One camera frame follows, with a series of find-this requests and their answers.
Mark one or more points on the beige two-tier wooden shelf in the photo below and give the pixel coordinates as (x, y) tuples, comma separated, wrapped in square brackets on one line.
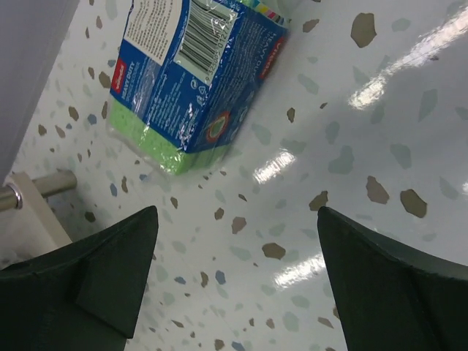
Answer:
[(29, 228)]

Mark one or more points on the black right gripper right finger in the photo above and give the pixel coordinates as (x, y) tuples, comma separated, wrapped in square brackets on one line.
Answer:
[(390, 296)]

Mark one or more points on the green sponge pack barcode label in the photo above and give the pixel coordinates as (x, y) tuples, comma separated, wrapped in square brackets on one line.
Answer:
[(186, 75)]

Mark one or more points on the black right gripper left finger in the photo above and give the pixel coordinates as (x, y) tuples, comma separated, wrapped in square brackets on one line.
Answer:
[(84, 296)]

